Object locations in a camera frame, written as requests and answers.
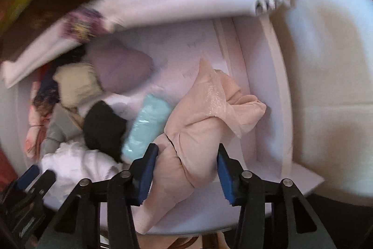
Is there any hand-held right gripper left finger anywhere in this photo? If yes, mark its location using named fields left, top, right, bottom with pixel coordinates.
left=38, top=143, right=159, bottom=249

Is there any navy patterned sock bundle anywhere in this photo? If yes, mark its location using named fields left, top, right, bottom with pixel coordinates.
left=32, top=74, right=63, bottom=118

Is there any purple sock bundle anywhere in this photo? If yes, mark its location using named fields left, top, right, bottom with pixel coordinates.
left=87, top=40, right=155, bottom=96

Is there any light blue soft packet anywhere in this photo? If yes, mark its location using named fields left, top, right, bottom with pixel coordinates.
left=121, top=93, right=172, bottom=163

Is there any white ruffled cloth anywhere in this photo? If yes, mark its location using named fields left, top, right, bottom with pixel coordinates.
left=39, top=141, right=123, bottom=209

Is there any white box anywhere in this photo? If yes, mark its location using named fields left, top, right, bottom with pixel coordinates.
left=14, top=13, right=325, bottom=238

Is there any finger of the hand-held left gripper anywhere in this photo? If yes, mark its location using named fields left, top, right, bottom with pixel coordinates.
left=28, top=170, right=56, bottom=201
left=16, top=164, right=40, bottom=190

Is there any pink strawberry print sock bundle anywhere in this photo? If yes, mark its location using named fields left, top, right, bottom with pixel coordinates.
left=25, top=81, right=54, bottom=159

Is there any grey cloth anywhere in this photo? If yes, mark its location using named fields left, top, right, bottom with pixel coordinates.
left=41, top=105, right=85, bottom=156

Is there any peach sheer stockings bundle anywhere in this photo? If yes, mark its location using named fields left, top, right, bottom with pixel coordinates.
left=132, top=58, right=267, bottom=235

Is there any dark red cloth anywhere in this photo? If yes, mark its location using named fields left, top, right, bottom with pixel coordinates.
left=0, top=147, right=21, bottom=188

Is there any beige knit sock bundle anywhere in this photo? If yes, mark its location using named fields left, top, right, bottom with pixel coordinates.
left=54, top=62, right=102, bottom=108

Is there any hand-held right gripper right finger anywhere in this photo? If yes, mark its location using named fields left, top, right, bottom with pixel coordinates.
left=217, top=143, right=335, bottom=249

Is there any black sock bundle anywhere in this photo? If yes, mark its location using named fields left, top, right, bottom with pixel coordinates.
left=83, top=100, right=129, bottom=163

